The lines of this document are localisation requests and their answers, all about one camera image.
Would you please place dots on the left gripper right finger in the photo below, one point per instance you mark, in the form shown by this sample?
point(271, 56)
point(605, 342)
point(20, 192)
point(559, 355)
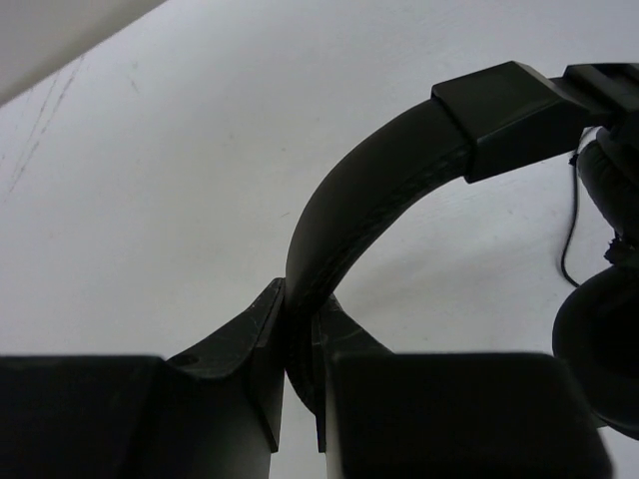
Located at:
point(382, 414)

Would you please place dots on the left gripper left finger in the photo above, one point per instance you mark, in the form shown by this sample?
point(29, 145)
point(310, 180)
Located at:
point(211, 411)

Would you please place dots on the black headphones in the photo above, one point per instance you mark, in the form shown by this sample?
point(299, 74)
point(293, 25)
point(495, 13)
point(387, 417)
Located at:
point(476, 127)

